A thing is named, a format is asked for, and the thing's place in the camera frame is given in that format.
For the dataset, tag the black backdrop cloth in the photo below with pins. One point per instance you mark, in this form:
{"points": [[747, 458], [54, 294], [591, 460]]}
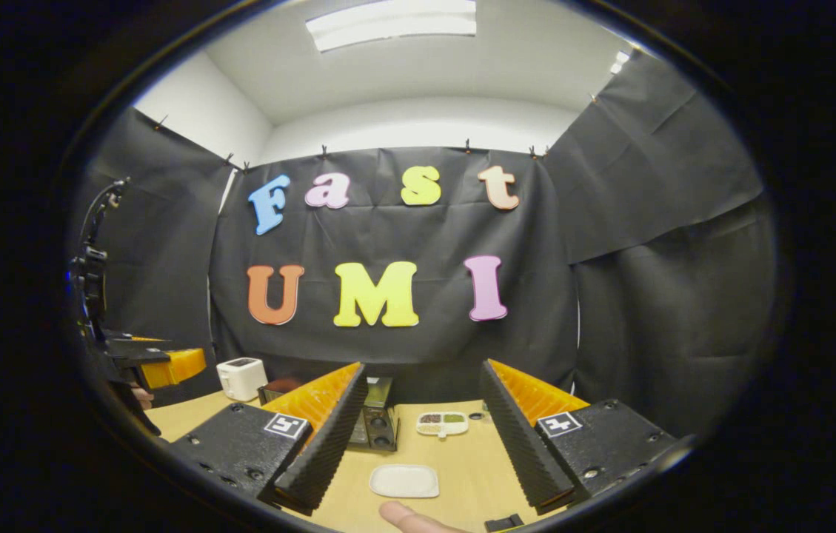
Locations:
{"points": [[425, 233]]}

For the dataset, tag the white divided snack dish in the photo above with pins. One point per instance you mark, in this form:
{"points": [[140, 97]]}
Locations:
{"points": [[441, 428]]}

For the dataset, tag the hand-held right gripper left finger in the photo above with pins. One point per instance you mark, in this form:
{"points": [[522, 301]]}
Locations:
{"points": [[332, 444]]}

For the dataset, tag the small ceiling light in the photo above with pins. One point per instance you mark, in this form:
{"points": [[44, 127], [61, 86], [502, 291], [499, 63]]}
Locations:
{"points": [[619, 62]]}

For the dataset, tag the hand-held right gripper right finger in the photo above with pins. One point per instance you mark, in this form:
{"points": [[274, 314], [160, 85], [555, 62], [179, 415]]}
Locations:
{"points": [[517, 444]]}

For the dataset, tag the white toaster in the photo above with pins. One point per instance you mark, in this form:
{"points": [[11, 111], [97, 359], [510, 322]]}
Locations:
{"points": [[241, 379]]}

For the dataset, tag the white square plate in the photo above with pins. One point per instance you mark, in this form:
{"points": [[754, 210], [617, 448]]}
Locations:
{"points": [[403, 481]]}

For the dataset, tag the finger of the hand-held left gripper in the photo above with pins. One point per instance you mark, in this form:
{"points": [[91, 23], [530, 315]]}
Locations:
{"points": [[173, 366]]}

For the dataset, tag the black electric oven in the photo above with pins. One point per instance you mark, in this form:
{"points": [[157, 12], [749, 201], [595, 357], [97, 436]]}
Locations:
{"points": [[380, 426]]}

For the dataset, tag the long ceiling light panel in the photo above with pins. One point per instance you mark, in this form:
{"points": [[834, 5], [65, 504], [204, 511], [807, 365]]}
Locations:
{"points": [[392, 22]]}

